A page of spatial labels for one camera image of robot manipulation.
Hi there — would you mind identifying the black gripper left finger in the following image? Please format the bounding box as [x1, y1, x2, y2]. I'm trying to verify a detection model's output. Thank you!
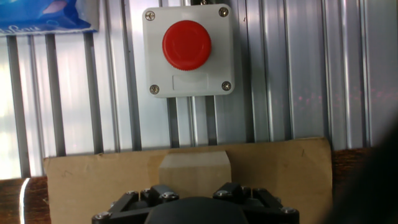
[91, 185, 180, 224]

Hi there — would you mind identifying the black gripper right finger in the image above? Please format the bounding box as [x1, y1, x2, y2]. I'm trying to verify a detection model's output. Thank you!
[213, 182, 300, 224]

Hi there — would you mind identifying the small wooden block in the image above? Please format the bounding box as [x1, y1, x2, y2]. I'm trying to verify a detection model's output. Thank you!
[158, 151, 233, 200]

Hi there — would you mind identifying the brown cardboard sheet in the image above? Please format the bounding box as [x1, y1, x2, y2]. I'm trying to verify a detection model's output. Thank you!
[43, 137, 333, 224]

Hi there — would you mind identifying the red-brown wooden board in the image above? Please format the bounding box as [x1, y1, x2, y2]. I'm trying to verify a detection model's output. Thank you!
[0, 147, 374, 224]

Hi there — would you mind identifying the red push button box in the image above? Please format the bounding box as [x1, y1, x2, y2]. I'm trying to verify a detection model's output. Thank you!
[142, 3, 236, 99]

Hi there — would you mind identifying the blue tissue pack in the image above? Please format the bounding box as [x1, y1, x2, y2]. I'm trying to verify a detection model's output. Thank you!
[0, 0, 100, 37]

